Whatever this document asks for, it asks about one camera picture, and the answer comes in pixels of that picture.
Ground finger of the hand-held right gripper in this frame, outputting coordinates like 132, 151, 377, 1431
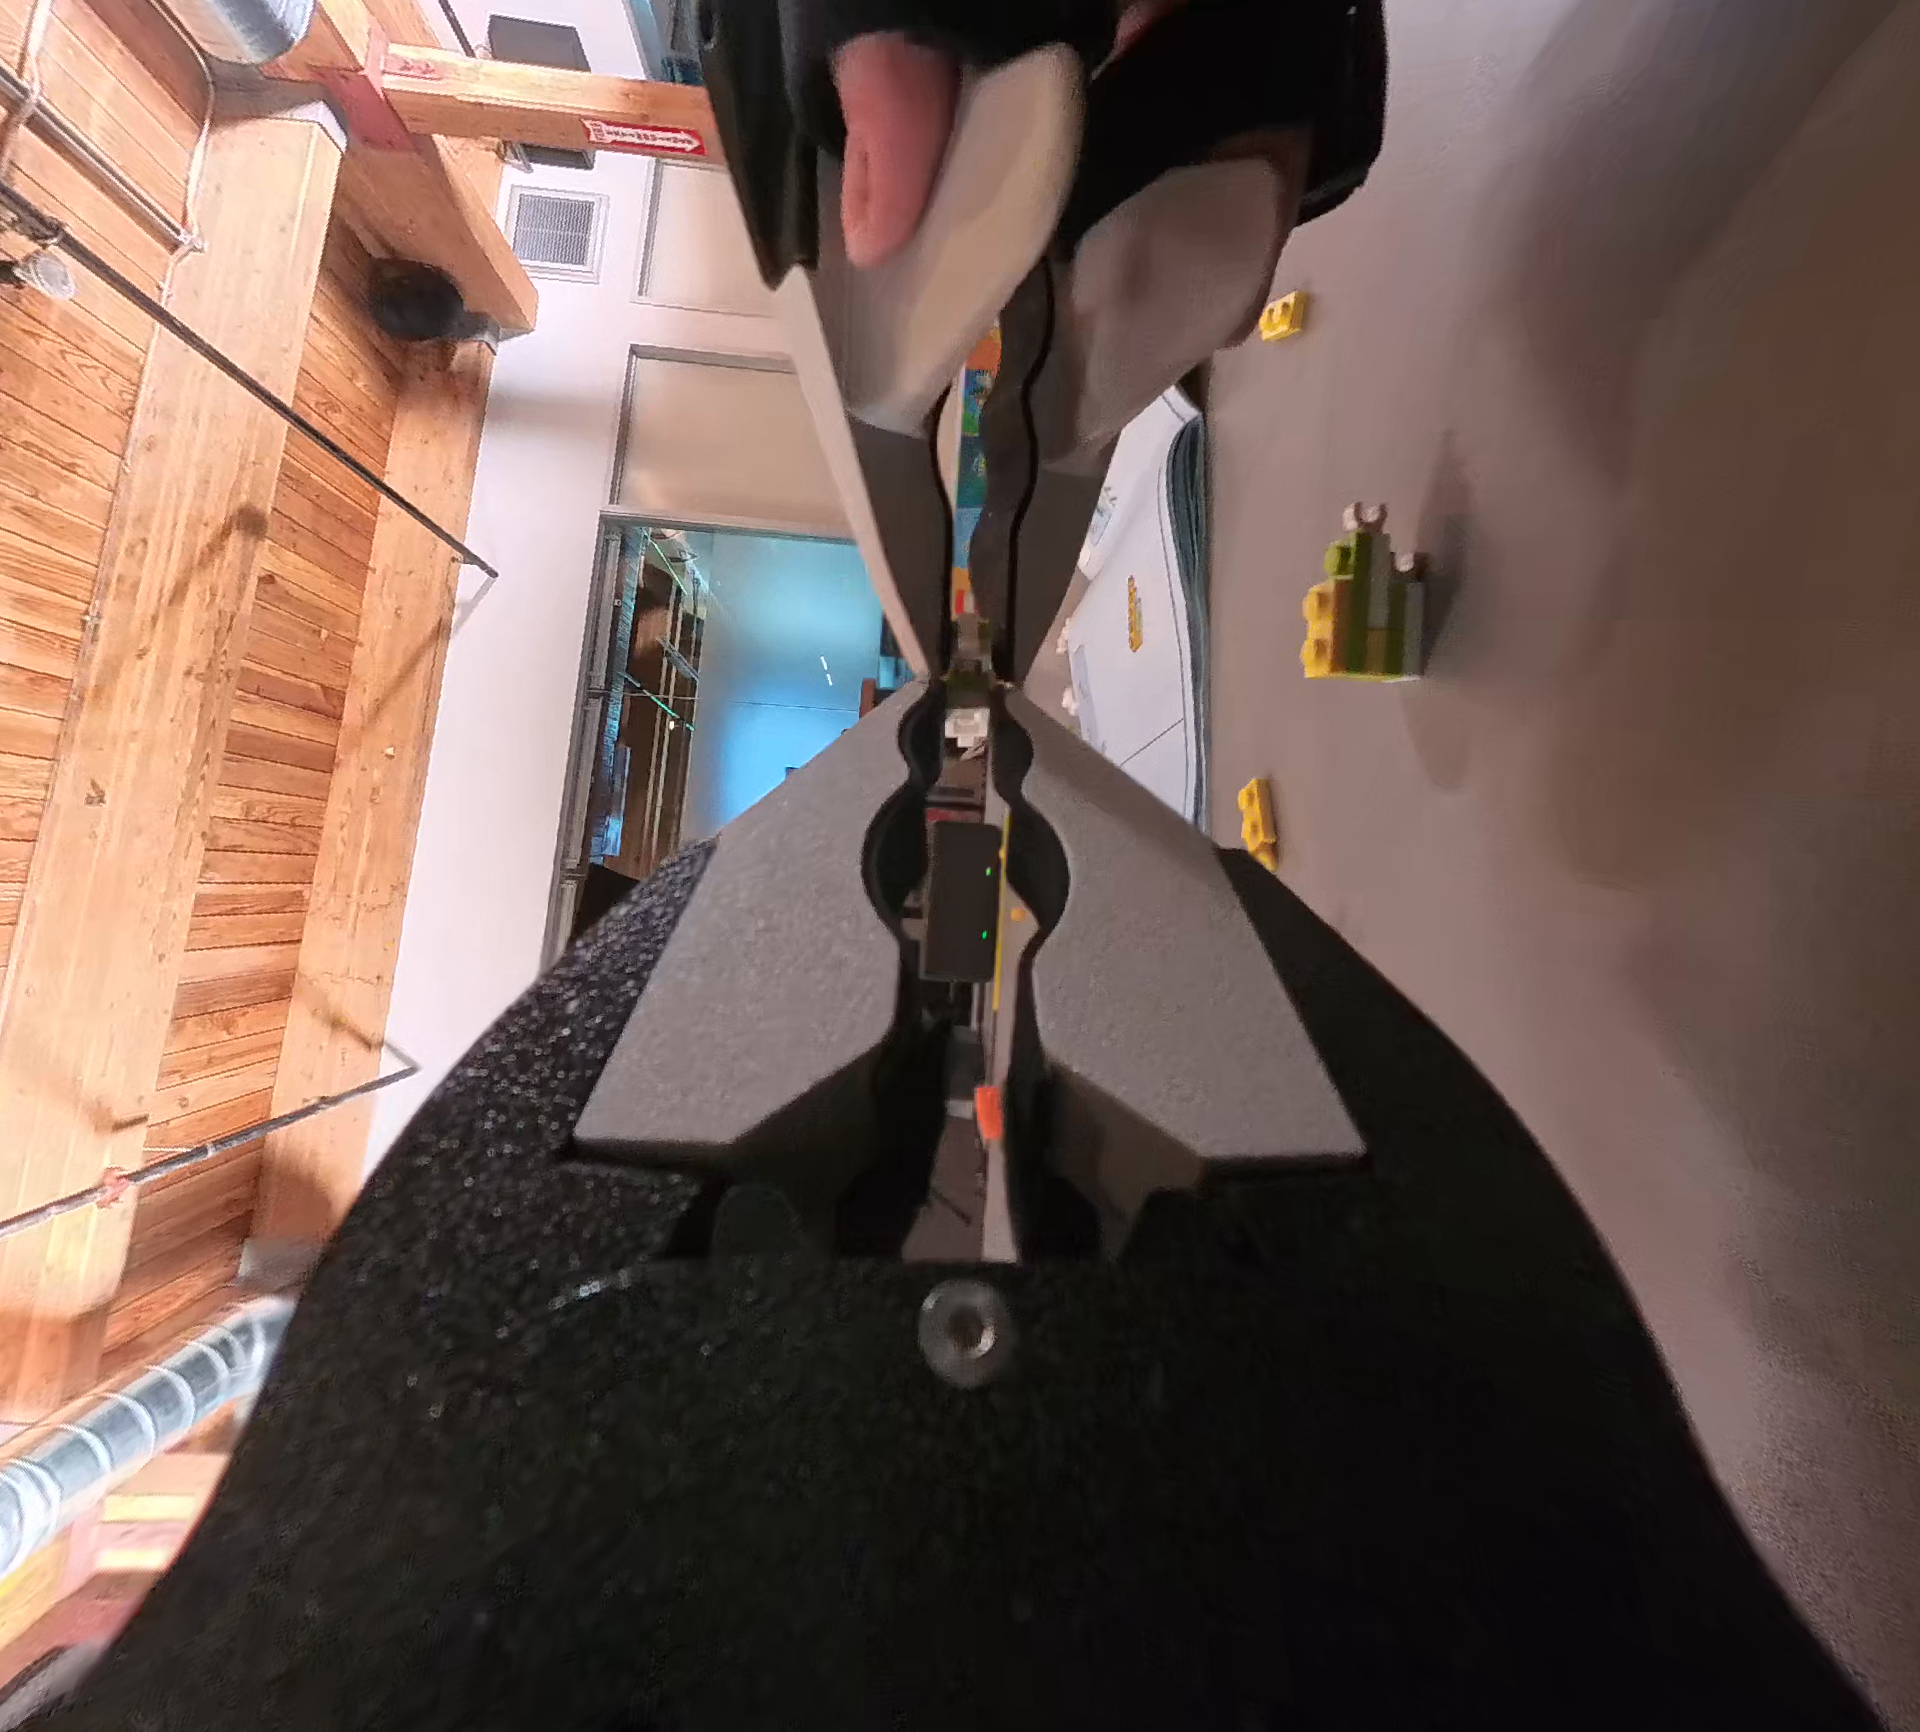
776, 43, 1089, 683
976, 162, 1299, 686

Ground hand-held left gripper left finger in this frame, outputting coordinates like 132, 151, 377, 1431
574, 682, 947, 1185

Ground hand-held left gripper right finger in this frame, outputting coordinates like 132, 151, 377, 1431
995, 686, 1370, 1211

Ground small grey lego piece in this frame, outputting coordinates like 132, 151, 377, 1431
936, 613, 998, 773

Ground lime green lego assembly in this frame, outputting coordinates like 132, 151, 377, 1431
1302, 502, 1425, 683

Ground colourful lego box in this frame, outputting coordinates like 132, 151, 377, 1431
958, 329, 1004, 519

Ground person's right hand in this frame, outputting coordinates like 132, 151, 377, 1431
832, 0, 1449, 270

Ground black device with green light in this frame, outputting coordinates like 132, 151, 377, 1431
922, 817, 1004, 985

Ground wooden bookshelf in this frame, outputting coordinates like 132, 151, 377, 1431
576, 529, 711, 863

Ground black box on beam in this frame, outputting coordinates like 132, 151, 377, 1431
488, 17, 588, 93

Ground wooden ceiling beam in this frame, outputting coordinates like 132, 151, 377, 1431
368, 36, 726, 173

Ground white vent grille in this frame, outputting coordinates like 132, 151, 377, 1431
503, 186, 610, 273

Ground black round fixture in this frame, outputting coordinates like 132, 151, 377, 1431
369, 257, 501, 346

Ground wooden column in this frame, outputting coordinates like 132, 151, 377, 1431
0, 102, 350, 1374

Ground black metal rail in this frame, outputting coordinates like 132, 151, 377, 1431
0, 179, 501, 582

